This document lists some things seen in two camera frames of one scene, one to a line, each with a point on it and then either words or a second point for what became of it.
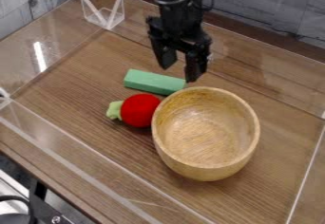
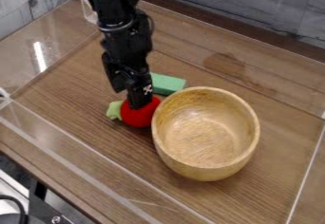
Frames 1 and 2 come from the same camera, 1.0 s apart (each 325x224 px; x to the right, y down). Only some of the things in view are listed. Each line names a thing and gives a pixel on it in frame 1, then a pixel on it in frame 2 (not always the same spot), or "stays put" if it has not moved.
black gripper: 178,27 to 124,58
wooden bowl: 207,132 stays put
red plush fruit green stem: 136,110 stays put
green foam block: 152,82 stays put
